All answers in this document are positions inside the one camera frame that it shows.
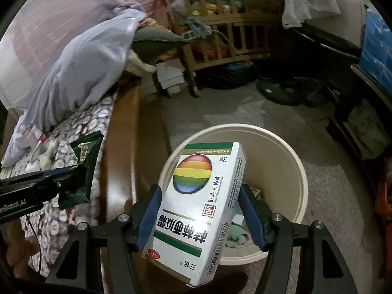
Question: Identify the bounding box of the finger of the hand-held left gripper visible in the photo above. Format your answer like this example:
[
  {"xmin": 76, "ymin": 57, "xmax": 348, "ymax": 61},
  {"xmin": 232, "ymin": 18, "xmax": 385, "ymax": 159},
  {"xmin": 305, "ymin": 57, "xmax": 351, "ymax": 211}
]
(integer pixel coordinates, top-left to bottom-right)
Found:
[
  {"xmin": 18, "ymin": 165, "xmax": 88, "ymax": 182},
  {"xmin": 52, "ymin": 174, "xmax": 82, "ymax": 198}
]

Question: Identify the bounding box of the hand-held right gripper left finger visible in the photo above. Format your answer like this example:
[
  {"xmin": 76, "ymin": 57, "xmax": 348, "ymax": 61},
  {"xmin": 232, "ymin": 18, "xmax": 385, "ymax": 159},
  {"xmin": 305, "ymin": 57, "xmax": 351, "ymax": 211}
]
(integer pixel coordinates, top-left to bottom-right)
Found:
[{"xmin": 45, "ymin": 184, "xmax": 163, "ymax": 294}]

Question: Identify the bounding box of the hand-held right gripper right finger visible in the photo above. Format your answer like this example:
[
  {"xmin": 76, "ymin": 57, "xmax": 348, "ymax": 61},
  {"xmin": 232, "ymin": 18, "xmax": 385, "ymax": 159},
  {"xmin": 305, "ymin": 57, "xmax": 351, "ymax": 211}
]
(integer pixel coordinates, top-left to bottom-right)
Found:
[{"xmin": 238, "ymin": 184, "xmax": 359, "ymax": 294}]

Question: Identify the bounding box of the dark green snack packet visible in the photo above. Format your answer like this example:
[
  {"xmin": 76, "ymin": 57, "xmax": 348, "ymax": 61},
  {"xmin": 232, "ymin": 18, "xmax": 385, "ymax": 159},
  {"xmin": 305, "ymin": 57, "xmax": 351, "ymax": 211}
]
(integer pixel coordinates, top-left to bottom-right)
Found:
[{"xmin": 58, "ymin": 130, "xmax": 105, "ymax": 211}]

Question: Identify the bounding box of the white medicine box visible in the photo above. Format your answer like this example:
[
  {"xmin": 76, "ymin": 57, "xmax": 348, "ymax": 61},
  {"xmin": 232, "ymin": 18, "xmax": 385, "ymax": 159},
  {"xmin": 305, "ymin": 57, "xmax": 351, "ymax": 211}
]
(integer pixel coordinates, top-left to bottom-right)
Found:
[{"xmin": 141, "ymin": 142, "xmax": 248, "ymax": 288}]

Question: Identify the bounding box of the cream plastic bucket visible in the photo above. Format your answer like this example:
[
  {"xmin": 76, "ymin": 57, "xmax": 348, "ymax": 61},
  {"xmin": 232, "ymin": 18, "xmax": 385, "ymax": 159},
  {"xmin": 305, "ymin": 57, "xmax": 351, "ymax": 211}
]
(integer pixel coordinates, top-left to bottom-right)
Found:
[{"xmin": 159, "ymin": 123, "xmax": 308, "ymax": 266}]

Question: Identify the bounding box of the person's left hand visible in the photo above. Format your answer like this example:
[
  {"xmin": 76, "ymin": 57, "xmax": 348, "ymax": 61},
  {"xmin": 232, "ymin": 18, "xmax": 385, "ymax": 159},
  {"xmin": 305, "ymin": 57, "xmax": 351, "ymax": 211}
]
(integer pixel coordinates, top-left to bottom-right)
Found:
[{"xmin": 6, "ymin": 220, "xmax": 39, "ymax": 270}]

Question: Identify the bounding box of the teal crumpled cloth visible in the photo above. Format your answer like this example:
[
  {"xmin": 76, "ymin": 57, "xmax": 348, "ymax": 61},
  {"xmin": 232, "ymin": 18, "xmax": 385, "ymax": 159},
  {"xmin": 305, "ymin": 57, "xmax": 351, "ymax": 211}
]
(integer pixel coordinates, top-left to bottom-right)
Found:
[{"xmin": 225, "ymin": 217, "xmax": 255, "ymax": 248}]

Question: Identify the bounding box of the pink insulated bottle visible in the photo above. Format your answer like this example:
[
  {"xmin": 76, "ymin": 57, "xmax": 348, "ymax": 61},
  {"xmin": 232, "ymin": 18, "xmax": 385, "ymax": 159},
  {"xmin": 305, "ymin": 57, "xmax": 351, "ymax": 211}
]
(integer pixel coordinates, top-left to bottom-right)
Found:
[{"xmin": 15, "ymin": 124, "xmax": 36, "ymax": 140}]

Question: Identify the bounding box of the printed fleece blanket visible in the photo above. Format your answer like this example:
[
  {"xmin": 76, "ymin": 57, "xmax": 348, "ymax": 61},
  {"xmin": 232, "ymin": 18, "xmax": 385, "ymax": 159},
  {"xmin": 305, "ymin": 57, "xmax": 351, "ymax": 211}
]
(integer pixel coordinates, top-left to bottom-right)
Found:
[{"xmin": 0, "ymin": 96, "xmax": 118, "ymax": 278}]

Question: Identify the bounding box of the light blue duvet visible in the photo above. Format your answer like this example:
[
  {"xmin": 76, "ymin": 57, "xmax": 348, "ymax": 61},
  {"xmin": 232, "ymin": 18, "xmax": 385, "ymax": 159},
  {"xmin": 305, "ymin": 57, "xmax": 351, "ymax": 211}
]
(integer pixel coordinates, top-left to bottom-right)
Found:
[{"xmin": 3, "ymin": 1, "xmax": 147, "ymax": 166}]

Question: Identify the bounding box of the black fan base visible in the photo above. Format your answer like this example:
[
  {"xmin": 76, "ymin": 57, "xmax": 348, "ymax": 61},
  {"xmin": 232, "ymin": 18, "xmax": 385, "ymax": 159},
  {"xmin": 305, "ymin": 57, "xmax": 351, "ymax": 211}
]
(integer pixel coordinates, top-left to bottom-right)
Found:
[{"xmin": 257, "ymin": 76, "xmax": 328, "ymax": 106}]

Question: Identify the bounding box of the white cardboard box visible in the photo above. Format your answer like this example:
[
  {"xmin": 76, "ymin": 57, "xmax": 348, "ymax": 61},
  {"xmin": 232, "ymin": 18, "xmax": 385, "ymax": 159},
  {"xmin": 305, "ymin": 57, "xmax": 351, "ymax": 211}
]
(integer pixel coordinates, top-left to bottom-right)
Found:
[
  {"xmin": 156, "ymin": 62, "xmax": 186, "ymax": 83},
  {"xmin": 159, "ymin": 80, "xmax": 188, "ymax": 98}
]

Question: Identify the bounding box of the red orange bag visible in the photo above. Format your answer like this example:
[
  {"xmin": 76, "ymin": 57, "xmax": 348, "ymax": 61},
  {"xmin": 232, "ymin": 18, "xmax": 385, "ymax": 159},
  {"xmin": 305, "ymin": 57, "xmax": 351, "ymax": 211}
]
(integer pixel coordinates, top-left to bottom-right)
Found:
[{"xmin": 375, "ymin": 159, "xmax": 392, "ymax": 221}]

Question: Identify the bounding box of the dark wooden shelf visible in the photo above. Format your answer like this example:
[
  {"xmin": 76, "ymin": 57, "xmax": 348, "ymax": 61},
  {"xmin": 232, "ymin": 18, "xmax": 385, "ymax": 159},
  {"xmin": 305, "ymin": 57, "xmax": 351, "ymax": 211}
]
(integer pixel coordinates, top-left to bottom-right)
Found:
[{"xmin": 326, "ymin": 64, "xmax": 392, "ymax": 190}]

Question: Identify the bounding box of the translucent plastic bag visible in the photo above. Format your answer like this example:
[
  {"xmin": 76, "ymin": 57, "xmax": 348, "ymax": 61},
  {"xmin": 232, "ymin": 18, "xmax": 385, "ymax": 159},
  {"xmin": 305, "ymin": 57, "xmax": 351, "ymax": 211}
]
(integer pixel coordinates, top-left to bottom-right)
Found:
[{"xmin": 347, "ymin": 98, "xmax": 383, "ymax": 160}]

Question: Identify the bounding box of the black plastic bag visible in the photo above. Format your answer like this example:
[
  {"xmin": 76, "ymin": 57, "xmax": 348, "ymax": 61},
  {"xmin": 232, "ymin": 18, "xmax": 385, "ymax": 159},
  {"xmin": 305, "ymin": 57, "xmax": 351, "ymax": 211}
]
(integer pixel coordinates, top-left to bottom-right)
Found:
[{"xmin": 202, "ymin": 63, "xmax": 256, "ymax": 89}]

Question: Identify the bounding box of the pink mosquito net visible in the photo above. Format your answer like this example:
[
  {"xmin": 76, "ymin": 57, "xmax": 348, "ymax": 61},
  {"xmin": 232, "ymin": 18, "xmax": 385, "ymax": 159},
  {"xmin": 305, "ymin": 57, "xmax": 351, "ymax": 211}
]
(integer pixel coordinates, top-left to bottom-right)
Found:
[{"xmin": 0, "ymin": 0, "xmax": 123, "ymax": 111}]

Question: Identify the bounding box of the grey green pillow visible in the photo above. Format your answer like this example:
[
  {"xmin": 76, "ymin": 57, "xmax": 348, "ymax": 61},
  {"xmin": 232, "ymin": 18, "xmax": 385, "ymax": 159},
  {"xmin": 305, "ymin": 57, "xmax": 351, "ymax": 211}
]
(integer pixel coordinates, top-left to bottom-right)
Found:
[{"xmin": 131, "ymin": 26, "xmax": 193, "ymax": 60}]

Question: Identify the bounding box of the black metal stand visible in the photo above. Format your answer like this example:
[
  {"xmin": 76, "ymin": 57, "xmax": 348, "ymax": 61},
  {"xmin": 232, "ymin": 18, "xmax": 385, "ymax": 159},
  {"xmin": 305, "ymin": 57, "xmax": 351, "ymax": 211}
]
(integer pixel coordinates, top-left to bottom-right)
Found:
[{"xmin": 294, "ymin": 24, "xmax": 362, "ymax": 59}]

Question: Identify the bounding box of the blue grey knit cloth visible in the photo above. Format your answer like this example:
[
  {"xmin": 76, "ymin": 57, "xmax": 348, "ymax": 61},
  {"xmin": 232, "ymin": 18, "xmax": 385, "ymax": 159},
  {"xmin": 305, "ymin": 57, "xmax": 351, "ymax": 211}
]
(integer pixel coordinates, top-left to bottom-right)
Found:
[{"xmin": 181, "ymin": 15, "xmax": 212, "ymax": 40}]

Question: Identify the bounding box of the wooden baby crib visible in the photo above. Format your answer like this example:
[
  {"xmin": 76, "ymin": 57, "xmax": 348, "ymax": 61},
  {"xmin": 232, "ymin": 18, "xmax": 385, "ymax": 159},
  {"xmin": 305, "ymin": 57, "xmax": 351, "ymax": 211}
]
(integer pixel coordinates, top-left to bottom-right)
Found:
[{"xmin": 161, "ymin": 0, "xmax": 287, "ymax": 98}]

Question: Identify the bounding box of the blue storage box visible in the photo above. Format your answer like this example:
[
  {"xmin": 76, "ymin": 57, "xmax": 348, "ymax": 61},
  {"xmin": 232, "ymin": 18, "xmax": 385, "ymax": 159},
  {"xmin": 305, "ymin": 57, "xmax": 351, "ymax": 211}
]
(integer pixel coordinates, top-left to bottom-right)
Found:
[{"xmin": 358, "ymin": 6, "xmax": 392, "ymax": 89}]

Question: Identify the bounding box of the large white printed bag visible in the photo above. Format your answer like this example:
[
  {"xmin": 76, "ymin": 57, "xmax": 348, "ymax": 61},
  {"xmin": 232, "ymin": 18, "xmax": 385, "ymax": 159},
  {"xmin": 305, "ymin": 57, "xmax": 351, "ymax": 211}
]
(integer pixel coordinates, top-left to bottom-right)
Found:
[{"xmin": 259, "ymin": 0, "xmax": 342, "ymax": 28}]

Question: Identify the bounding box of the white appliance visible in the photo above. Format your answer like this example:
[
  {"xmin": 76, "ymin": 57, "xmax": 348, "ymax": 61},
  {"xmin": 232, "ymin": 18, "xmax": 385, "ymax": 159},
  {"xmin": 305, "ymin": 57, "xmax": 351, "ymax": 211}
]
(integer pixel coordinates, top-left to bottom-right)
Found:
[{"xmin": 331, "ymin": 0, "xmax": 366, "ymax": 46}]

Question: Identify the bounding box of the black cable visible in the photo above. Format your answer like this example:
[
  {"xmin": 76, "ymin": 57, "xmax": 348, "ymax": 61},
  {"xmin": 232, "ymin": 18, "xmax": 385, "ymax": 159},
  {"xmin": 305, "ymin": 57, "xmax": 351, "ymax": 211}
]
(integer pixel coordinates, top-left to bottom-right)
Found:
[{"xmin": 26, "ymin": 213, "xmax": 42, "ymax": 273}]

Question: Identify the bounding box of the brown wooden bed frame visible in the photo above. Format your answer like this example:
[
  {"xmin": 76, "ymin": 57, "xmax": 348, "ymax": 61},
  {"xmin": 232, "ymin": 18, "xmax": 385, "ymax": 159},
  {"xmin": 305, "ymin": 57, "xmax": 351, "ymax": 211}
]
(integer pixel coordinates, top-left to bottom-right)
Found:
[{"xmin": 98, "ymin": 76, "xmax": 172, "ymax": 294}]

